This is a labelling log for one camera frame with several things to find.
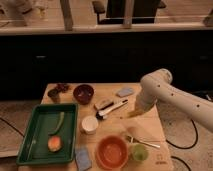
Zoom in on yellow banana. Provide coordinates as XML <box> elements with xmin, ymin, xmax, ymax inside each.
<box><xmin>127</xmin><ymin>110</ymin><xmax>140</xmax><ymax>118</ymax></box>

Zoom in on purple bowl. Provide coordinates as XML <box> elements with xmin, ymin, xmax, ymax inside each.
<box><xmin>73</xmin><ymin>84</ymin><xmax>94</xmax><ymax>105</ymax></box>

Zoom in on orange bowl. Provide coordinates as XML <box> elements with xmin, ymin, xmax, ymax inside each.
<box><xmin>95</xmin><ymin>135</ymin><xmax>128</xmax><ymax>170</ymax></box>

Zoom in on white cup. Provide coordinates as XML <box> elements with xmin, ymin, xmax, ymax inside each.
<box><xmin>81</xmin><ymin>116</ymin><xmax>98</xmax><ymax>134</ymax></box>

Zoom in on green chili pepper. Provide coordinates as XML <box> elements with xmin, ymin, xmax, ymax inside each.
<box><xmin>49</xmin><ymin>112</ymin><xmax>65</xmax><ymax>135</ymax></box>

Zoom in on blue sponge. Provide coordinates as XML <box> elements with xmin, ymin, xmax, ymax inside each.
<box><xmin>116</xmin><ymin>88</ymin><xmax>134</xmax><ymax>97</ymax></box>
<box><xmin>75</xmin><ymin>147</ymin><xmax>92</xmax><ymax>171</ymax></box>

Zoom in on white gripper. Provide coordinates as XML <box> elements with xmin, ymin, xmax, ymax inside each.
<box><xmin>135</xmin><ymin>89</ymin><xmax>157</xmax><ymax>115</ymax></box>

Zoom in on dark brown toy object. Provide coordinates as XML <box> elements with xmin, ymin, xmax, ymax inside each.
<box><xmin>47</xmin><ymin>83</ymin><xmax>69</xmax><ymax>103</ymax></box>

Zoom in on black cable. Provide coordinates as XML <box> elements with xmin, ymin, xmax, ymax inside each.
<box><xmin>165</xmin><ymin>119</ymin><xmax>200</xmax><ymax>171</ymax></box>

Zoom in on green plastic tray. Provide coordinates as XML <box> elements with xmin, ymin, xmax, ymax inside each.
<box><xmin>17</xmin><ymin>103</ymin><xmax>78</xmax><ymax>165</ymax></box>

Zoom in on blue sponge back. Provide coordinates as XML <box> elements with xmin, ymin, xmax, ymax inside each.
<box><xmin>116</xmin><ymin>88</ymin><xmax>134</xmax><ymax>97</ymax></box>

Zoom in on blue sponge front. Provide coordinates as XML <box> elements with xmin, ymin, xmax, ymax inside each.
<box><xmin>75</xmin><ymin>147</ymin><xmax>92</xmax><ymax>171</ymax></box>

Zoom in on orange peach fruit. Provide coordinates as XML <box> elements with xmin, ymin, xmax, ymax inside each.
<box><xmin>48</xmin><ymin>136</ymin><xmax>62</xmax><ymax>152</ymax></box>

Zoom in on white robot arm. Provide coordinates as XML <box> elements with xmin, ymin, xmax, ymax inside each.
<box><xmin>135</xmin><ymin>69</ymin><xmax>213</xmax><ymax>132</ymax></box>

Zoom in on green cup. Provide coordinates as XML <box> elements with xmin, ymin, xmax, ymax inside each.
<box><xmin>130</xmin><ymin>144</ymin><xmax>149</xmax><ymax>162</ymax></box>

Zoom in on beige eraser block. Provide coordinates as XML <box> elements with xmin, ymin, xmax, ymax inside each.
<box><xmin>94</xmin><ymin>99</ymin><xmax>113</xmax><ymax>110</ymax></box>

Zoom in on silver fork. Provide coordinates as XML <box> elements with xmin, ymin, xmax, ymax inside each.
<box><xmin>125</xmin><ymin>135</ymin><xmax>160</xmax><ymax>149</ymax></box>

